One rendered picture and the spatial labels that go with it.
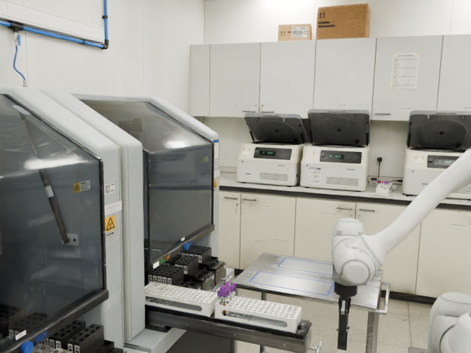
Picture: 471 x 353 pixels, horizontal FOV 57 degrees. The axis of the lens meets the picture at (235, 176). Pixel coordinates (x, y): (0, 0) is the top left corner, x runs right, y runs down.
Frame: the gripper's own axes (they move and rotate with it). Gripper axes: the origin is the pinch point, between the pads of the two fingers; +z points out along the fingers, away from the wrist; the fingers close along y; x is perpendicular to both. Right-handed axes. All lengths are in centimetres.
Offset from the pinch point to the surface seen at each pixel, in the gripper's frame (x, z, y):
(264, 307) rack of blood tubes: -27.3, -6.5, 0.3
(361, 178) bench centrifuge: -10, -22, -230
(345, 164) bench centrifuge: -24, -33, -230
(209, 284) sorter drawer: -62, 3, -32
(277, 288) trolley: -29.5, -2.0, -28.0
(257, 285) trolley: -38.5, -2.0, -28.3
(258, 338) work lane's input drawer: -27.3, 1.9, 6.7
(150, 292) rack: -71, -6, 4
